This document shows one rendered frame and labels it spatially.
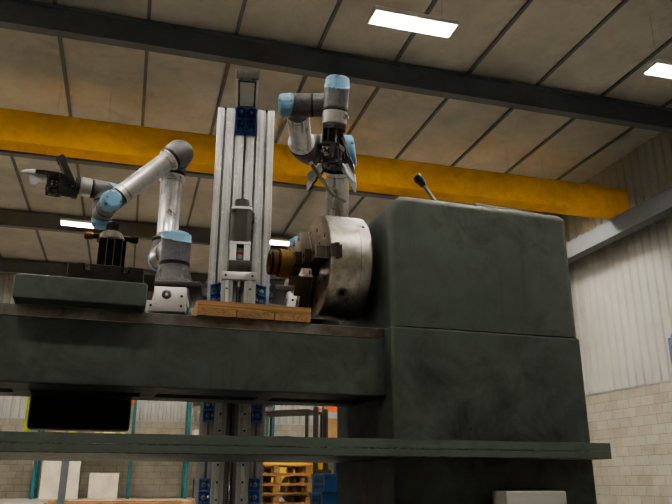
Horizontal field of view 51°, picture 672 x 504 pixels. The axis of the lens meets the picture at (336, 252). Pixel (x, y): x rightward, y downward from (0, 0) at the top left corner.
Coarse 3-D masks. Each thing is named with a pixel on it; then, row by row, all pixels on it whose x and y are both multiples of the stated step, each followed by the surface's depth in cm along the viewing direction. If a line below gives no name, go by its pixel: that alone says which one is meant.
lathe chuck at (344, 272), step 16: (320, 224) 212; (336, 224) 204; (352, 224) 207; (320, 240) 210; (336, 240) 200; (352, 240) 202; (352, 256) 199; (304, 272) 224; (320, 272) 206; (336, 272) 198; (352, 272) 199; (320, 288) 205; (336, 288) 199; (352, 288) 200; (320, 304) 203; (336, 304) 202; (352, 304) 203
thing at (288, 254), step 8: (272, 256) 205; (280, 256) 206; (288, 256) 206; (272, 264) 205; (280, 264) 205; (288, 264) 205; (272, 272) 206; (280, 272) 206; (288, 272) 206; (296, 272) 208
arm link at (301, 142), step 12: (288, 96) 220; (300, 96) 220; (312, 96) 220; (288, 108) 219; (300, 108) 219; (312, 108) 219; (288, 120) 229; (300, 120) 226; (300, 132) 235; (288, 144) 253; (300, 144) 245; (312, 144) 252; (300, 156) 254; (312, 156) 256
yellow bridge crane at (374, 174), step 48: (0, 144) 1201; (48, 144) 1205; (96, 144) 1229; (144, 144) 1254; (192, 144) 1280; (384, 192) 1400; (432, 192) 1400; (480, 192) 1424; (528, 192) 1458; (576, 192) 1493; (624, 192) 1530
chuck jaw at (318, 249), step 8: (312, 248) 202; (320, 248) 199; (328, 248) 200; (336, 248) 199; (296, 256) 205; (304, 256) 202; (312, 256) 201; (320, 256) 199; (328, 256) 199; (336, 256) 199; (296, 264) 204; (304, 264) 204; (312, 264) 204; (320, 264) 204
